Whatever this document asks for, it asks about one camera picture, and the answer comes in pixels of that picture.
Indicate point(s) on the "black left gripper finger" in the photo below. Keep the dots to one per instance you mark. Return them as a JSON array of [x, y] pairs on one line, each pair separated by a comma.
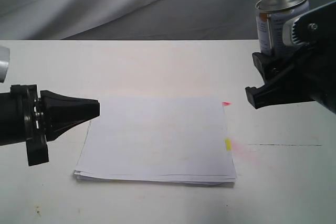
[[61, 113]]

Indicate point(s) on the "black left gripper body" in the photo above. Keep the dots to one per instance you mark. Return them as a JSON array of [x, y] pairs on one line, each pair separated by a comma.
[[29, 106]]

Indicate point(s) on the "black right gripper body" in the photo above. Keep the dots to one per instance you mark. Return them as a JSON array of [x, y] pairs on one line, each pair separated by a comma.
[[325, 85]]

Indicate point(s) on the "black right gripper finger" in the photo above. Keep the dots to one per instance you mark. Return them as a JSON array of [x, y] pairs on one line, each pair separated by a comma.
[[313, 35], [278, 92]]

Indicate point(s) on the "white spray paint can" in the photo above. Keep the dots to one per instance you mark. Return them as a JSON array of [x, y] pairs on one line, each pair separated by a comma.
[[270, 18]]

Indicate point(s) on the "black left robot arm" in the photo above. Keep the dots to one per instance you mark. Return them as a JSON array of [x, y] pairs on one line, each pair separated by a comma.
[[12, 127]]

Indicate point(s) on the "grey fabric backdrop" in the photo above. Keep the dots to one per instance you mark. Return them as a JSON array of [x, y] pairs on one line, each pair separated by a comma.
[[128, 19]]

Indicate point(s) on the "white paper stack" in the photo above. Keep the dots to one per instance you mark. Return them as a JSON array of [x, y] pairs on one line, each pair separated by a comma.
[[174, 140]]

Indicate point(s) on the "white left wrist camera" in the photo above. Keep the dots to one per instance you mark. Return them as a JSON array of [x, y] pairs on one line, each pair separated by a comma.
[[4, 62]]

